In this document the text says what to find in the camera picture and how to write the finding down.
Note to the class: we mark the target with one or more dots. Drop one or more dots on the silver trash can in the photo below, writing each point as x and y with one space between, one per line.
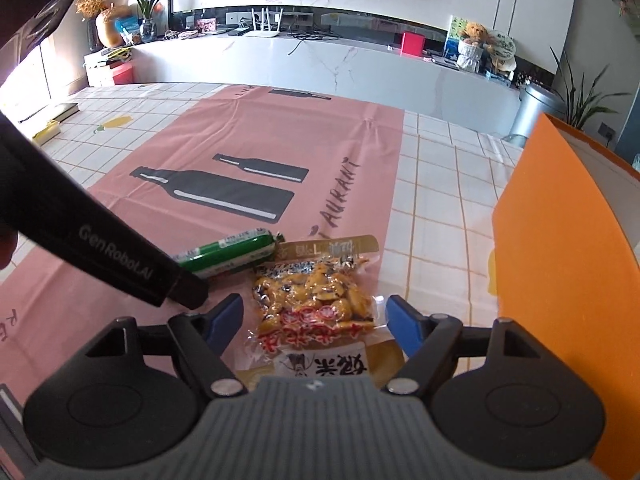
534 101

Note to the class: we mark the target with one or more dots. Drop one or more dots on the white wifi router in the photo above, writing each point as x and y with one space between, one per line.
266 23

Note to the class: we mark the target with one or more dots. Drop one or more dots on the yellow tissue pack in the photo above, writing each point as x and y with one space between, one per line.
51 130

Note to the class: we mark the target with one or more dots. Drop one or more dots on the orange cardboard box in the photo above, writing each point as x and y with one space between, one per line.
566 228

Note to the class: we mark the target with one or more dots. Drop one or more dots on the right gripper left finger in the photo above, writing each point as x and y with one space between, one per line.
201 340

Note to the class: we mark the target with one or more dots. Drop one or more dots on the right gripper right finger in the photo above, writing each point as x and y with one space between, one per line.
429 343

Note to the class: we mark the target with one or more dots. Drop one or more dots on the black book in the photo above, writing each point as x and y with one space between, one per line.
52 113

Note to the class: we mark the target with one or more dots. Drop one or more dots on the orchid plant in vase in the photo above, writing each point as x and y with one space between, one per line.
147 10

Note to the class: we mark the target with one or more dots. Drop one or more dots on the red white storage box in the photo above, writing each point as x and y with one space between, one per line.
105 72

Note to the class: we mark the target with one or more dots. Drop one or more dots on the red box on console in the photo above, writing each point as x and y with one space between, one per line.
412 44

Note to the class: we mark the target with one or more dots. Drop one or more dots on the yellow bean snack pack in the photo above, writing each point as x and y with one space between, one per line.
318 314

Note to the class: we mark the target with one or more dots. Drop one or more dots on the lemon checkered tablecloth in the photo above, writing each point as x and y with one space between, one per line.
424 188

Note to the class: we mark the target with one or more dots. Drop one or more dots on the white tv console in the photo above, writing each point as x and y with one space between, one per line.
338 67

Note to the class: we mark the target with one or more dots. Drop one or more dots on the orange vase dried flowers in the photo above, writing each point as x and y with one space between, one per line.
100 17

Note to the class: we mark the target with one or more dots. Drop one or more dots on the green sausage stick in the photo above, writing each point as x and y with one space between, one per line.
231 253

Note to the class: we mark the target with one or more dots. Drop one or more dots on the potted snake plant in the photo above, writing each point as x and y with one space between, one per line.
583 99

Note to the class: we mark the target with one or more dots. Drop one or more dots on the teddy bear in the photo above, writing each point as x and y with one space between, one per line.
471 46

